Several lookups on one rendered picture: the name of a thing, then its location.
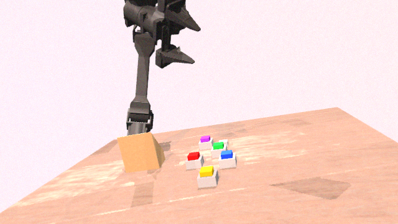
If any purple button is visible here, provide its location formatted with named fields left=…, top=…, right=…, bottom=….
left=198, top=136, right=214, bottom=150

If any green button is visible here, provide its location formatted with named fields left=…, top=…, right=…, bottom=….
left=211, top=142, right=228, bottom=158

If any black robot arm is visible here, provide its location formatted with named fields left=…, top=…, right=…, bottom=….
left=123, top=0, right=158, bottom=136

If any blue button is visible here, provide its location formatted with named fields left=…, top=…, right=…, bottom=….
left=218, top=150, right=237, bottom=169

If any yellow button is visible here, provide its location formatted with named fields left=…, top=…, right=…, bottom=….
left=197, top=166, right=219, bottom=188

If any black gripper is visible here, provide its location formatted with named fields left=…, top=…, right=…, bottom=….
left=137, top=0, right=201, bottom=69

